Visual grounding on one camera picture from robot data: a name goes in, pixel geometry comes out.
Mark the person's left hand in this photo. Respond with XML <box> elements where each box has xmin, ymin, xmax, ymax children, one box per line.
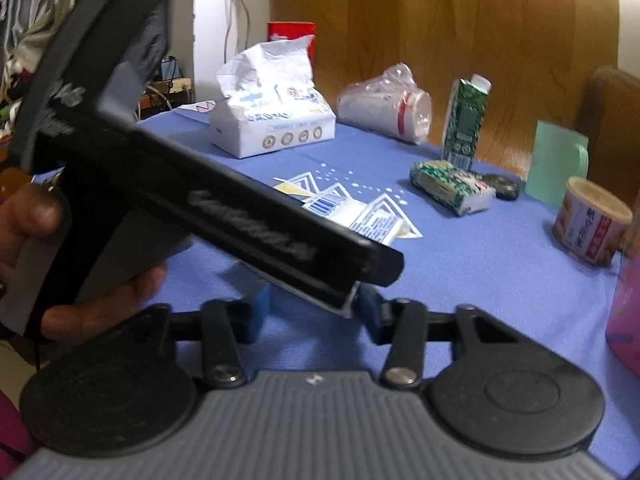
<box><xmin>0</xmin><ymin>181</ymin><xmax>169</xmax><ymax>344</ymax></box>

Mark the green and white drink carton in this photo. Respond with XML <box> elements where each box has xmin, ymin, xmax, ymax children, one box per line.
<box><xmin>441</xmin><ymin>74</ymin><xmax>492</xmax><ymax>171</ymax></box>

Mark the wooden board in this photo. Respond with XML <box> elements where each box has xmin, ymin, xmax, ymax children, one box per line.
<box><xmin>265</xmin><ymin>0</ymin><xmax>621</xmax><ymax>181</ymax></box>

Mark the brown chair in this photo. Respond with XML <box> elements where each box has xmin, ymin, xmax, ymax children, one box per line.
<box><xmin>575</xmin><ymin>65</ymin><xmax>640</xmax><ymax>211</ymax></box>

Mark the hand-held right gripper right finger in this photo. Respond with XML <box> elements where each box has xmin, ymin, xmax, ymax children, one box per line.
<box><xmin>357</xmin><ymin>285</ymin><xmax>522</xmax><ymax>389</ymax></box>

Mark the clear printed packet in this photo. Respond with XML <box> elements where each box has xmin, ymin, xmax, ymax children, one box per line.
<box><xmin>409</xmin><ymin>159</ymin><xmax>497</xmax><ymax>217</ymax></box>

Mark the dark round dish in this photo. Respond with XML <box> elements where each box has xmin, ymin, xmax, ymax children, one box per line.
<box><xmin>480</xmin><ymin>172</ymin><xmax>521</xmax><ymax>202</ymax></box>

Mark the plastic-wrapped paper cup stack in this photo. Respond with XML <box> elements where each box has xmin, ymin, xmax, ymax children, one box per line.
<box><xmin>336</xmin><ymin>62</ymin><xmax>433</xmax><ymax>146</ymax></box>

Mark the light green mug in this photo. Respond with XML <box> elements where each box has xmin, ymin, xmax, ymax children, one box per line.
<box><xmin>525</xmin><ymin>120</ymin><xmax>591</xmax><ymax>211</ymax></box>

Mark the pink tin box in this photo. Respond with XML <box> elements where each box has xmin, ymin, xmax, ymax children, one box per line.
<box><xmin>605</xmin><ymin>240</ymin><xmax>640</xmax><ymax>393</ymax></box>

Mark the blue and white tissue packet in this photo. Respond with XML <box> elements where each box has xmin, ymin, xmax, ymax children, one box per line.
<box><xmin>300</xmin><ymin>195</ymin><xmax>406</xmax><ymax>247</ymax></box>

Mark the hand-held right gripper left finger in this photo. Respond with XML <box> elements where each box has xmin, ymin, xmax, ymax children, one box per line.
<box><xmin>165</xmin><ymin>287</ymin><xmax>274</xmax><ymax>390</ymax></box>

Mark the magenta clothing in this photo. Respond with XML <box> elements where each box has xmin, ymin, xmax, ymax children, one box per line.
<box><xmin>0</xmin><ymin>390</ymin><xmax>32</xmax><ymax>467</ymax></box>

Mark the small round paper cup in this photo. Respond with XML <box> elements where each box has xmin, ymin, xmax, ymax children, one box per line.
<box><xmin>551</xmin><ymin>176</ymin><xmax>634</xmax><ymax>268</ymax></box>

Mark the patterned cloth pile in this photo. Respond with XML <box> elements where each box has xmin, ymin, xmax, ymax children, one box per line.
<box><xmin>0</xmin><ymin>0</ymin><xmax>101</xmax><ymax>126</ymax></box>

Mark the red box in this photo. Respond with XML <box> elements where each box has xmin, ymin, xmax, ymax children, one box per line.
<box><xmin>267</xmin><ymin>21</ymin><xmax>317</xmax><ymax>61</ymax></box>

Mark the large white tissue pack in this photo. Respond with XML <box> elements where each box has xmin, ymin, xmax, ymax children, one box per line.
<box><xmin>209</xmin><ymin>35</ymin><xmax>337</xmax><ymax>160</ymax></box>

